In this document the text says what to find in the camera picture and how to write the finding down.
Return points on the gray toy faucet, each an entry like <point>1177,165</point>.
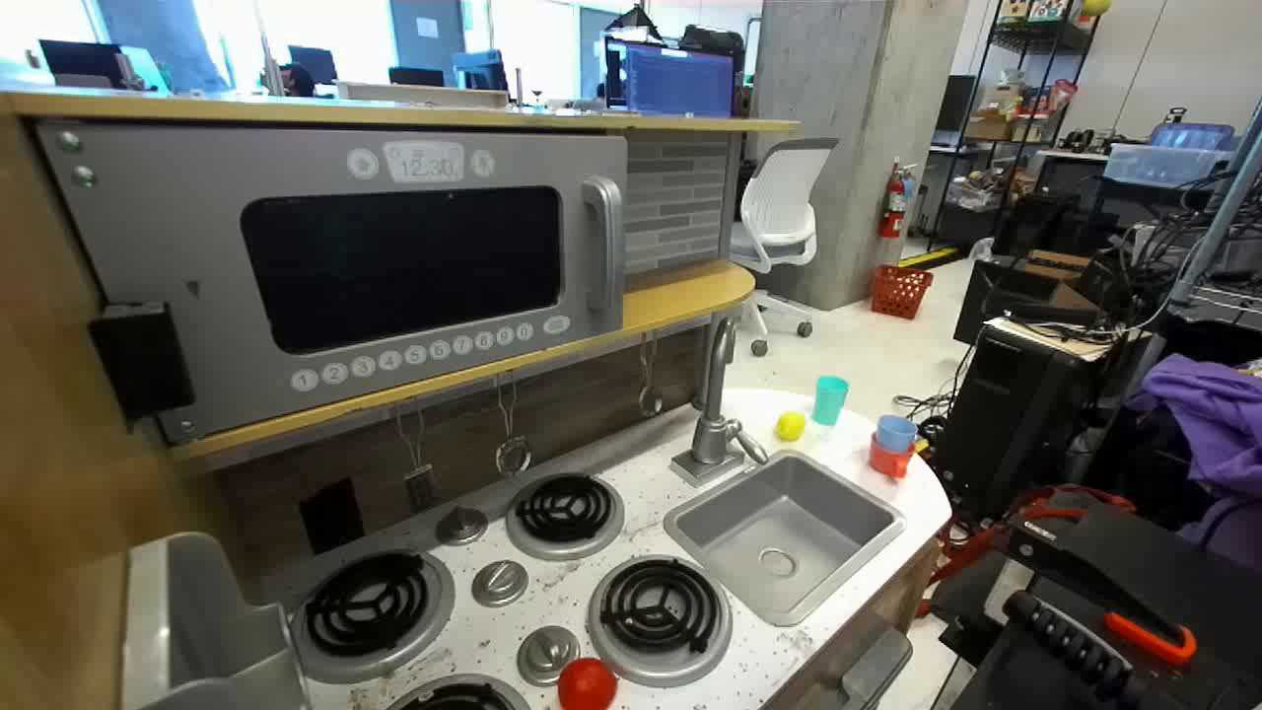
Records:
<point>715,394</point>

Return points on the black box on side panel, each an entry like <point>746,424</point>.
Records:
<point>138,358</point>

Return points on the yellow toy lemon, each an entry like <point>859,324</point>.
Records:
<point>792,427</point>

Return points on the black storage shelf rack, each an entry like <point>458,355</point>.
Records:
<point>1037,118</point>

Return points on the red fire extinguisher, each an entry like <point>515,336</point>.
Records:
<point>894,201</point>

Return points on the red plastic basket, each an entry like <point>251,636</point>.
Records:
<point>902,291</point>

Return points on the black computer tower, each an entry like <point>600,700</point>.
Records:
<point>1020,416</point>

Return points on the black coil stove burner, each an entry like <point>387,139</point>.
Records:
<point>455,695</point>
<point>564,515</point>
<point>372,607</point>
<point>661,611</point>

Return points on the red toy ball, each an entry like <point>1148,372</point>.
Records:
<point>585,685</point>

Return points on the gray toy sink basin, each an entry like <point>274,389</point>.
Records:
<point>773,532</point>

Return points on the blue monitor screen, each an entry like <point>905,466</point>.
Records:
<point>676,81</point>

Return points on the black wall plate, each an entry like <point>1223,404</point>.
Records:
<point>334,515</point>

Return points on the purple cloth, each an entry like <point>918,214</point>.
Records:
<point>1216,419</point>

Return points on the gray stove knob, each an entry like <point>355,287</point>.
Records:
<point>463,524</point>
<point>501,579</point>
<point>544,652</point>

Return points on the gray toy microwave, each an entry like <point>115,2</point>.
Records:
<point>158,237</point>

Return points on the teal plastic cup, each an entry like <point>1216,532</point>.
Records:
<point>830,401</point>

